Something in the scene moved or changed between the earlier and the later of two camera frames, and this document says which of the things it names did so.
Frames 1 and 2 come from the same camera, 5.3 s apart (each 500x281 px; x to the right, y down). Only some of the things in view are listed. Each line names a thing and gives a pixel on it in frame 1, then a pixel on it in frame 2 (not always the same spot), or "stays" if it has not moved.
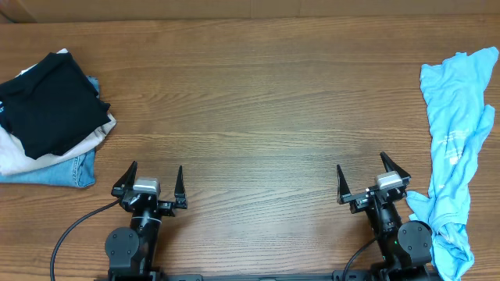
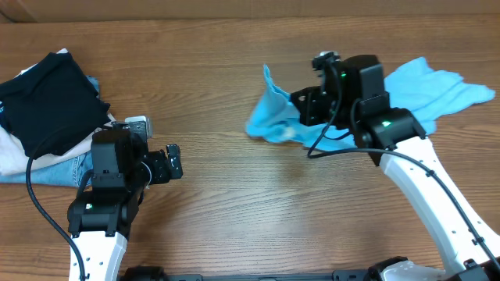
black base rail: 157,276 stays
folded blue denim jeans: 80,173 stays
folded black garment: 52,106 stays
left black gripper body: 166,209 → 159,173
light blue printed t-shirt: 455,93 → 420,87
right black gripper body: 360,202 → 315,106
